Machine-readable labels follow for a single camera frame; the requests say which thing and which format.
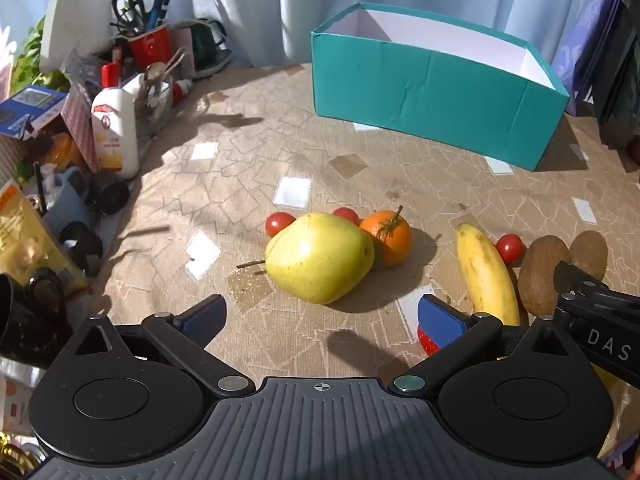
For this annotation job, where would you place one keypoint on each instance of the yellow packet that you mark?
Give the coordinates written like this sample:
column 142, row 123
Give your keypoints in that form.
column 30, row 240

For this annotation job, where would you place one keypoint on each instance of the blue pen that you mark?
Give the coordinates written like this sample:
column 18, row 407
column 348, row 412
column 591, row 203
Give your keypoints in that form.
column 156, row 5

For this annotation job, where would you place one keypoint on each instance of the orange tangerine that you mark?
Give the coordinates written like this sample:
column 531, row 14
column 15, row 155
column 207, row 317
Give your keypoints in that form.
column 392, row 242

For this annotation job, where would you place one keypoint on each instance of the purple paper bag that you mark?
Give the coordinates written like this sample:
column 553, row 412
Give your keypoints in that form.
column 590, row 25

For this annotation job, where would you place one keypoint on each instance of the red checkered box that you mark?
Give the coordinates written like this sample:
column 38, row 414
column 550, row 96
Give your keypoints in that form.
column 80, row 125

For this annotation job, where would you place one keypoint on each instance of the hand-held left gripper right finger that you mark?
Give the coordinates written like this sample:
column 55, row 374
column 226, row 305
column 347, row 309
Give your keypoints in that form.
column 442, row 320

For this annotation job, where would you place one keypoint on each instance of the teal cardboard box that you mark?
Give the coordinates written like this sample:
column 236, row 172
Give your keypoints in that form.
column 425, row 90

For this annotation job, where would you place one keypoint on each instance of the glass jar with spoons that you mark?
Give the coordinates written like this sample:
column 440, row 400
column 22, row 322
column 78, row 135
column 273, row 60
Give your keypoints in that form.
column 155, row 100

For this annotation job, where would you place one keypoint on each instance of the black cylinder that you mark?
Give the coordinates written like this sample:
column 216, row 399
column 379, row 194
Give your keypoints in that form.
column 111, row 192

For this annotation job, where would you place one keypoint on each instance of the white bottle with red cap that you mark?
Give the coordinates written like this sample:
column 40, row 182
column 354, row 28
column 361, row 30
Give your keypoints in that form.
column 115, row 130

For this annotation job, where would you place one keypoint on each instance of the blue cardboard box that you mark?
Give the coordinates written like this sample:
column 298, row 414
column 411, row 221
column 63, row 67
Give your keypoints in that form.
column 30, row 110

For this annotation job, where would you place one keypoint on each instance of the green plant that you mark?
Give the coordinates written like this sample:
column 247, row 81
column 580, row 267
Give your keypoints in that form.
column 35, row 55

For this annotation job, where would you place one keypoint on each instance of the dark green plastic bag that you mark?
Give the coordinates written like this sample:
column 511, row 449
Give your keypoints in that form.
column 622, row 70

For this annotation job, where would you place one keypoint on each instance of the white plastic container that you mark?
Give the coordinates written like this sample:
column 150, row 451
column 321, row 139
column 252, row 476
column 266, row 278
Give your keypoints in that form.
column 75, row 10

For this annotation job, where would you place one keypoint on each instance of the brown kiwi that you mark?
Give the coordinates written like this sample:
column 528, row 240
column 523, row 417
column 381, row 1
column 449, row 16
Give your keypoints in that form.
column 542, row 275
column 590, row 252

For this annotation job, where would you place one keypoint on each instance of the small red white bottle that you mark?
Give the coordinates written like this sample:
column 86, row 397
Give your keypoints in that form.
column 181, row 91

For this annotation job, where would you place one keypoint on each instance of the black mug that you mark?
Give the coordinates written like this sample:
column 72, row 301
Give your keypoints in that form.
column 30, row 310

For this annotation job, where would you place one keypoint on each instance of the dark green electric appliance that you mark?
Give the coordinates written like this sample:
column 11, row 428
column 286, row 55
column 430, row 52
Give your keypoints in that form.
column 202, row 45

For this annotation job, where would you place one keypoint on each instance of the red cherry tomato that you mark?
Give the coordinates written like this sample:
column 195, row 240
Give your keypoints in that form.
column 279, row 222
column 509, row 248
column 346, row 214

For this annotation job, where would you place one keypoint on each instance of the black scissors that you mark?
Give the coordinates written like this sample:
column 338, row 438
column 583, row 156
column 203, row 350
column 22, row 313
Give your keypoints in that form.
column 132, row 0

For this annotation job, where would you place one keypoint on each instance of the red pen cup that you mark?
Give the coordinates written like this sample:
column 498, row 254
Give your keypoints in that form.
column 150, row 47

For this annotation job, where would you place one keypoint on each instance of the yellow banana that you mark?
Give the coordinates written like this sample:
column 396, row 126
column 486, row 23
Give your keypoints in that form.
column 485, row 275

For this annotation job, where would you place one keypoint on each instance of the light blue curtain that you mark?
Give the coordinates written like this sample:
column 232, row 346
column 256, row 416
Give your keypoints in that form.
column 280, row 0

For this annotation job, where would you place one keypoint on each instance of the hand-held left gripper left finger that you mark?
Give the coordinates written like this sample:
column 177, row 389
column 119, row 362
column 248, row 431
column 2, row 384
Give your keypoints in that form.
column 205, row 320

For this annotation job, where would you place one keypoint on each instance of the red strawberry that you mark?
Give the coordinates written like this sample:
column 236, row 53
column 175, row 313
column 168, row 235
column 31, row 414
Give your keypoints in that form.
column 427, row 342

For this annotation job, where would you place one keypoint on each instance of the large green pear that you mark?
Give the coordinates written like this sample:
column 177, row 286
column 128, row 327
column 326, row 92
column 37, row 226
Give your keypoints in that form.
column 320, row 260

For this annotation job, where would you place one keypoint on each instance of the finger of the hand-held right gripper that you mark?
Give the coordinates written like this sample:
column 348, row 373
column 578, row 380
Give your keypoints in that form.
column 575, row 280

